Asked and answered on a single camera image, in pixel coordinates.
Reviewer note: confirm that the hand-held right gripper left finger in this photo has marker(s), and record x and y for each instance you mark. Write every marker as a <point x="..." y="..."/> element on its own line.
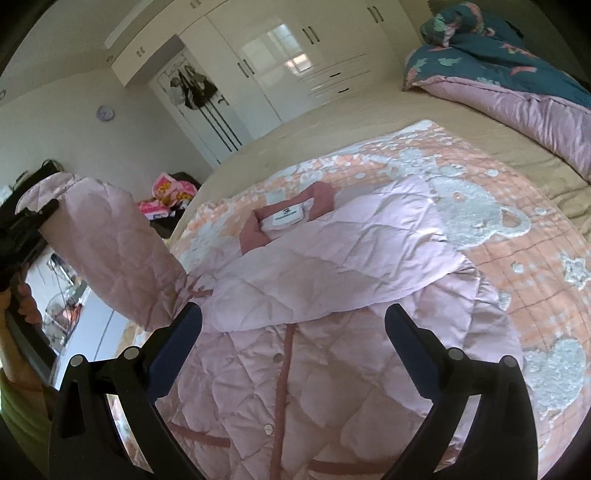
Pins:
<point x="180" y="341"/>

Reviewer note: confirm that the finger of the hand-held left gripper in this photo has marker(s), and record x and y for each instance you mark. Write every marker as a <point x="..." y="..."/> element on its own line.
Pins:
<point x="39" y="213"/>

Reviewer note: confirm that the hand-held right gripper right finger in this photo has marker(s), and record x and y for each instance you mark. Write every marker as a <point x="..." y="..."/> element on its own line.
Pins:
<point x="411" y="341"/>

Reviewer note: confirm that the pink quilted jacket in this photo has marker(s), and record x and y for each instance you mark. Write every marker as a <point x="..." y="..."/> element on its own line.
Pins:
<point x="323" y="258"/>

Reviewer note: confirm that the person's left forearm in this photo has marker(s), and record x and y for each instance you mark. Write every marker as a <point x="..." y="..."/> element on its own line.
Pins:
<point x="23" y="383"/>

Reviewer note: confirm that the clothes hanging on door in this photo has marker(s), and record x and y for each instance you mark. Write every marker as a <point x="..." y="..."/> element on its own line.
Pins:
<point x="191" y="87"/>

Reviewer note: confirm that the person's left hand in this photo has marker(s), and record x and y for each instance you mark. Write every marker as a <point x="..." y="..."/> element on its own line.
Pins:
<point x="28" y="304"/>

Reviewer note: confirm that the dark seat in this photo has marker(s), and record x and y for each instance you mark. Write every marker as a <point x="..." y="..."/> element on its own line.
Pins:
<point x="161" y="226"/>

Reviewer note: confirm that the orange bear print blanket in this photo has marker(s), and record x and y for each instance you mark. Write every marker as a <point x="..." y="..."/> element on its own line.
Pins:
<point x="508" y="258"/>

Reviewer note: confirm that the pink cartoon print cloth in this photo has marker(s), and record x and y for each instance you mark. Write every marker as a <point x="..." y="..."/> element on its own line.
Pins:
<point x="168" y="194"/>

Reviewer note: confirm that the white door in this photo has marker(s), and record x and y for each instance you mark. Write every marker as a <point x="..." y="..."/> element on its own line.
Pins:
<point x="221" y="131"/>

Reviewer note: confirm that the teal and pink floral duvet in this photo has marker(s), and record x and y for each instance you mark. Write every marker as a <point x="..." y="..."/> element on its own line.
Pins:
<point x="508" y="106"/>

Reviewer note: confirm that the white glossy wardrobe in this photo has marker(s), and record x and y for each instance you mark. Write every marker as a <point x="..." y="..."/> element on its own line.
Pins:
<point x="277" y="55"/>

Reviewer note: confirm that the purple wall clock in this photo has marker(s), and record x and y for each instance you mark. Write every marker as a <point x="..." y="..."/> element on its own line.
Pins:
<point x="105" y="113"/>

